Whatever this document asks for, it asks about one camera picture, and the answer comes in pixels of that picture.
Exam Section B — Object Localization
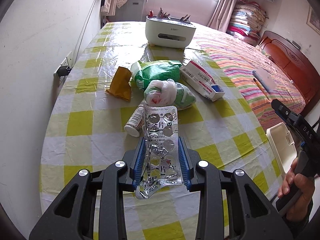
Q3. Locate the silver pill blister pack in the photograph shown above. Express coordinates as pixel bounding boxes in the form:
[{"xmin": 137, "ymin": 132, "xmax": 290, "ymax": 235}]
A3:
[{"xmin": 135, "ymin": 103, "xmax": 183, "ymax": 199}]

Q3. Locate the person's right forearm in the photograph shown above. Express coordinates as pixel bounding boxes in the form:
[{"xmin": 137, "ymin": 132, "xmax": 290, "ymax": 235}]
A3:
[{"xmin": 287, "ymin": 199, "xmax": 316, "ymax": 240}]

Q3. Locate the white plastic trash bin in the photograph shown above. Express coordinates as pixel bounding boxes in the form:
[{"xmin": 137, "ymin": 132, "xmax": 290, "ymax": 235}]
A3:
[{"xmin": 266, "ymin": 122, "xmax": 297, "ymax": 178}]

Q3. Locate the person's right hand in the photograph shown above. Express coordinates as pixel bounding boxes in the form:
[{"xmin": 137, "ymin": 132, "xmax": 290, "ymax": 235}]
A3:
[{"xmin": 278, "ymin": 158, "xmax": 315, "ymax": 222}]

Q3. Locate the yellow pencil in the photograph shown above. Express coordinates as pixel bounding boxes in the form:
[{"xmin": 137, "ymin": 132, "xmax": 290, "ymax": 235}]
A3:
[{"xmin": 253, "ymin": 78, "xmax": 266, "ymax": 94}]

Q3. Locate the wooden headboard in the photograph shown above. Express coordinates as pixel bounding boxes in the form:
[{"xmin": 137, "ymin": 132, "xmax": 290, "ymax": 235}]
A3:
[{"xmin": 259, "ymin": 30, "xmax": 319, "ymax": 117}]

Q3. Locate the blue pencil case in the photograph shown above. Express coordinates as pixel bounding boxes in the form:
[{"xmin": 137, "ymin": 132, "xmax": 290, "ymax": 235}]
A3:
[{"xmin": 252, "ymin": 67, "xmax": 277, "ymax": 92}]

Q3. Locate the striped bed cover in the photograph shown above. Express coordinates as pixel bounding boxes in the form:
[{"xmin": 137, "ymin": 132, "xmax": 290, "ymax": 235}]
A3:
[{"xmin": 191, "ymin": 34, "xmax": 305, "ymax": 129}]

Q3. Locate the white medicine bottle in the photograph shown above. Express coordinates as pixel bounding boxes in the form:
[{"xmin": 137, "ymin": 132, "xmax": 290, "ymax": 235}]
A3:
[{"xmin": 124, "ymin": 100, "xmax": 144, "ymax": 138}]

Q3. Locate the stack of folded quilts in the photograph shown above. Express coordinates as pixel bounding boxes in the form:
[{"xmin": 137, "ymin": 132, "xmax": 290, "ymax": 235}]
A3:
[{"xmin": 226, "ymin": 2, "xmax": 268, "ymax": 47}]

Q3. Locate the white red blue tissue pack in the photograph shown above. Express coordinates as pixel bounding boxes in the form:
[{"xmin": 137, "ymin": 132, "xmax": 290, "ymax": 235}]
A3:
[{"xmin": 180, "ymin": 61, "xmax": 225, "ymax": 102}]

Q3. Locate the orange paper wrapper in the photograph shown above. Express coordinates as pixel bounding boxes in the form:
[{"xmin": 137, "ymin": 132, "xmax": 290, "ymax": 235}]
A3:
[{"xmin": 106, "ymin": 67, "xmax": 132, "ymax": 102}]

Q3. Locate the pink curtain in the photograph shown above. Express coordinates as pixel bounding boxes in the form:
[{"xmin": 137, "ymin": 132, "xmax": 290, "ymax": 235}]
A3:
[{"xmin": 207, "ymin": 0, "xmax": 238, "ymax": 33}]

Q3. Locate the green white wrapped bag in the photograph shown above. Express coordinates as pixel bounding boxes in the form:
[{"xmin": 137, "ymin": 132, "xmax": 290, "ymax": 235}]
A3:
[{"xmin": 144, "ymin": 79, "xmax": 196, "ymax": 110}]

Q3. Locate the green plastic bag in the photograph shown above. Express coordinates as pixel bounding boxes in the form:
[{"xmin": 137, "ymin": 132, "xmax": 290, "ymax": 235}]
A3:
[{"xmin": 130, "ymin": 60, "xmax": 182, "ymax": 90}]

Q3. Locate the white desktop organizer box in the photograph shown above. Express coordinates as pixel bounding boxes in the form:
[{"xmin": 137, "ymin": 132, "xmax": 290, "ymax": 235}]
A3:
[{"xmin": 145, "ymin": 8, "xmax": 196, "ymax": 48}]

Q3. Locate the grey cabinet with clothes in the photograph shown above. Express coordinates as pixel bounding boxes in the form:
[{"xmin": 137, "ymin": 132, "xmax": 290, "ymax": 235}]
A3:
[{"xmin": 100, "ymin": 0, "xmax": 148, "ymax": 23}]

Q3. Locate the framed wall picture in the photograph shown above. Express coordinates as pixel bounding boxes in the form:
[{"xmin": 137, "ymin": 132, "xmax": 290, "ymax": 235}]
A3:
[{"xmin": 306, "ymin": 6, "xmax": 320, "ymax": 35}]

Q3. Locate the wall power socket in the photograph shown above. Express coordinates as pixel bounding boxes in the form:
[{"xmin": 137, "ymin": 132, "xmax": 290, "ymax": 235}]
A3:
[{"xmin": 54, "ymin": 51, "xmax": 74, "ymax": 78}]

